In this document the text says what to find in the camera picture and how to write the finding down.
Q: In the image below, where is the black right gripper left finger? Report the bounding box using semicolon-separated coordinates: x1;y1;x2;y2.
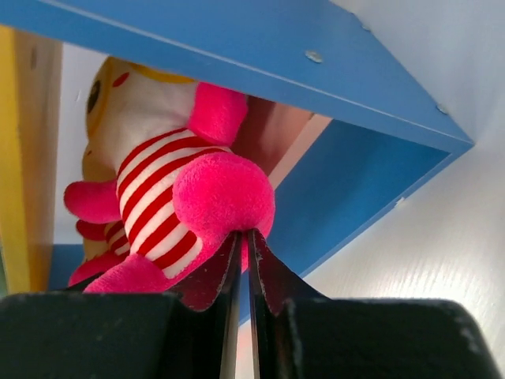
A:
1;233;241;378

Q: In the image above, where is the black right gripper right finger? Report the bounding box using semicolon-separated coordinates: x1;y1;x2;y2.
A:
247;230;500;378

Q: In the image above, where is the colourful wooden toy shelf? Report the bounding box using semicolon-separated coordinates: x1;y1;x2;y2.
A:
1;1;473;275

